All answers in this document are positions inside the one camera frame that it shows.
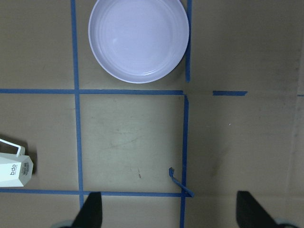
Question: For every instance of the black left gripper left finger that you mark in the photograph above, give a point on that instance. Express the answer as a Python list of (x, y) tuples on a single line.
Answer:
[(90, 215)]

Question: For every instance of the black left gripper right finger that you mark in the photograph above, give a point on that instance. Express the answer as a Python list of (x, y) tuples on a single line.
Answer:
[(250, 214)]

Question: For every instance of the lavender round plate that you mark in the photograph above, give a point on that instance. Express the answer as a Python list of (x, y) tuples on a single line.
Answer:
[(138, 41)]

